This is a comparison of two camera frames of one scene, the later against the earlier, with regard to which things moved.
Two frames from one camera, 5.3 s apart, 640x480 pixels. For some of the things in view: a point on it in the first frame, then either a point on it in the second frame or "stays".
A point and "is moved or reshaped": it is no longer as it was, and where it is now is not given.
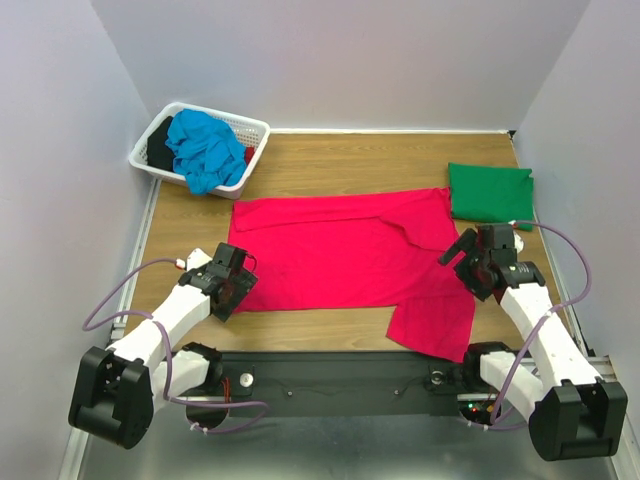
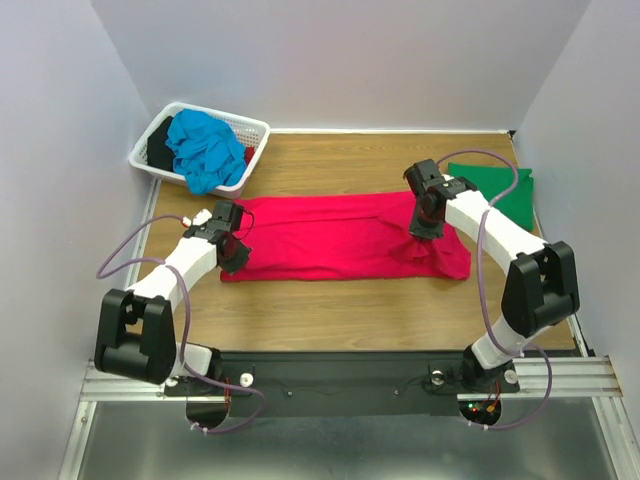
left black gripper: x=244 y=283 to x=240 y=260
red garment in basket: x=249 y=154 stays
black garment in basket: x=158 y=154 stays
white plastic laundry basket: x=254 y=133 stays
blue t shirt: x=208 y=152 stays
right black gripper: x=470 y=263 to x=426 y=230
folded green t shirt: x=490 y=194 stays
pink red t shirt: x=377 y=250 is moved or reshaped
